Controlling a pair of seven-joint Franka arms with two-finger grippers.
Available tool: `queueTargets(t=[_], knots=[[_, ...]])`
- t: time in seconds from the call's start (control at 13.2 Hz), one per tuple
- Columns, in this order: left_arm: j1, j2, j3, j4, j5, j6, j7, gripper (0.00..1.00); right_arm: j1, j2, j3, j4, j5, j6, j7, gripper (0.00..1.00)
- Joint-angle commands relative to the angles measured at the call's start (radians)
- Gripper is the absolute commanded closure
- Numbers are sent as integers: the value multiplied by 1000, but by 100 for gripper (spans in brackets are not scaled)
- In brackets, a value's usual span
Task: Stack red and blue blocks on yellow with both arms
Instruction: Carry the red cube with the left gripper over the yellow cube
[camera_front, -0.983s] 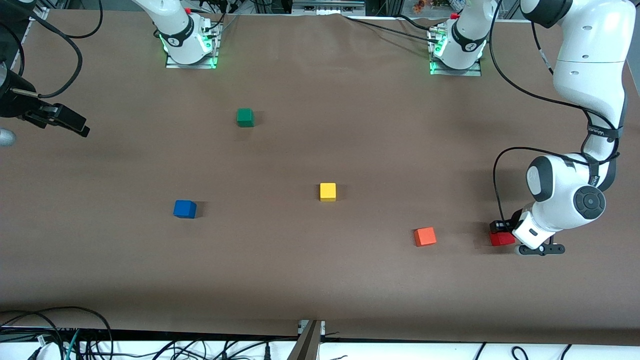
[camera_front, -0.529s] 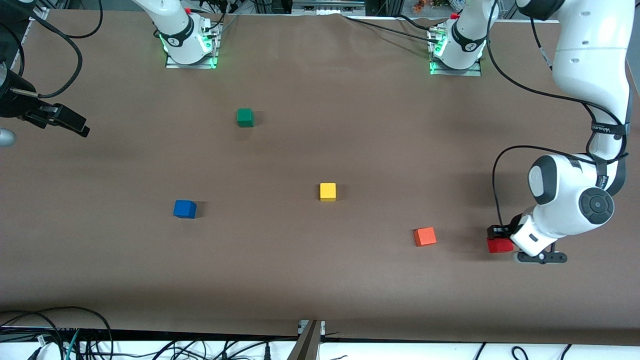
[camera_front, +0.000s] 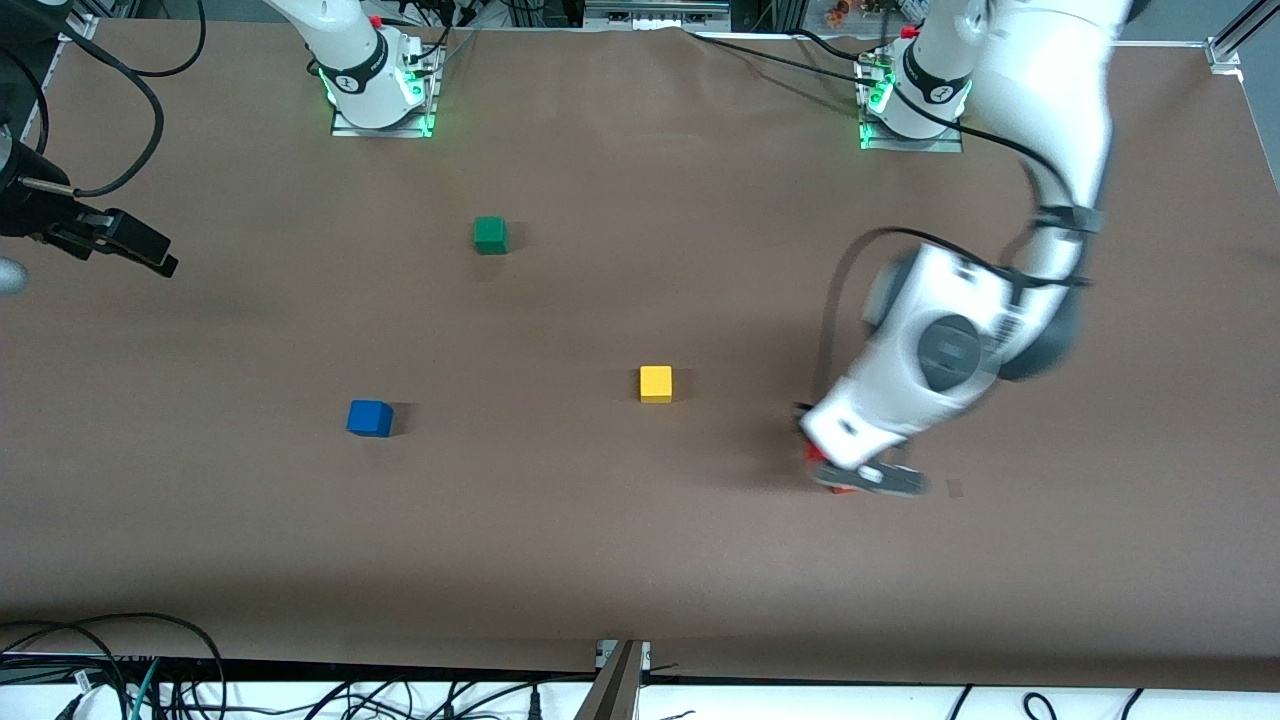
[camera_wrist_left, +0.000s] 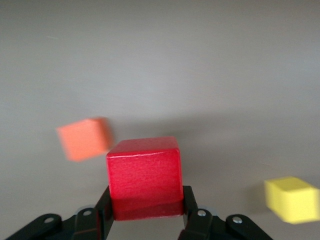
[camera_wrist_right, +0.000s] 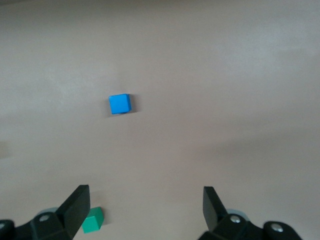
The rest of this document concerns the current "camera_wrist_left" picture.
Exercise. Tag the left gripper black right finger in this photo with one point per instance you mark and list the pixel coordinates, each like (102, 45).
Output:
(200, 227)

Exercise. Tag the orange wooden cube block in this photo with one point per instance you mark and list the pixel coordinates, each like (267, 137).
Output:
(85, 140)

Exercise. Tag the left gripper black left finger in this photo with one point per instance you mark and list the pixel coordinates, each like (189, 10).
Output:
(87, 227)

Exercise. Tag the red wooden cube block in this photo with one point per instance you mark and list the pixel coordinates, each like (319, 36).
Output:
(145, 175)

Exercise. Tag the yellow wooden cube block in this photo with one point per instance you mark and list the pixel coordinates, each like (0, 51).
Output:
(292, 200)

